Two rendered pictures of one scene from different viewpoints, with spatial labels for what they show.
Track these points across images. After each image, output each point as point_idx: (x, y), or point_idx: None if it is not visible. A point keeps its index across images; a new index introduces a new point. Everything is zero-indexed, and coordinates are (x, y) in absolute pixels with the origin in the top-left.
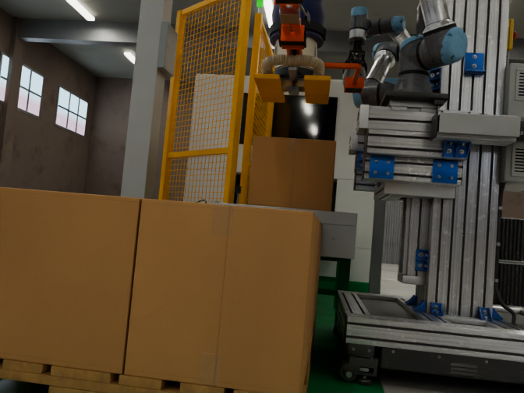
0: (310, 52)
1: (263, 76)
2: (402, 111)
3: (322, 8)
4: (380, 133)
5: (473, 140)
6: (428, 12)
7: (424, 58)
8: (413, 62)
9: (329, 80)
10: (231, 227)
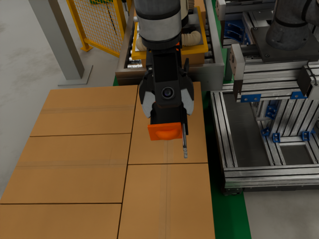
0: (182, 3)
1: (141, 57)
2: (276, 64)
3: None
4: (253, 82)
5: None
6: None
7: (310, 22)
8: (296, 17)
9: (207, 51)
10: None
